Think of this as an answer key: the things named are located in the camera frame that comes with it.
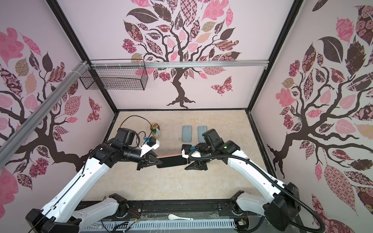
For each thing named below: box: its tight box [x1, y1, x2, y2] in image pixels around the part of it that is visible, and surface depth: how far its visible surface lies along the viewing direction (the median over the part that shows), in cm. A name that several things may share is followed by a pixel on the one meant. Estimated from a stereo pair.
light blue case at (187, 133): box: [181, 125, 193, 143], surface depth 109 cm
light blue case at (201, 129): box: [197, 125, 208, 143], surface depth 109 cm
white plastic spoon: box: [168, 213, 194, 221], surface depth 72 cm
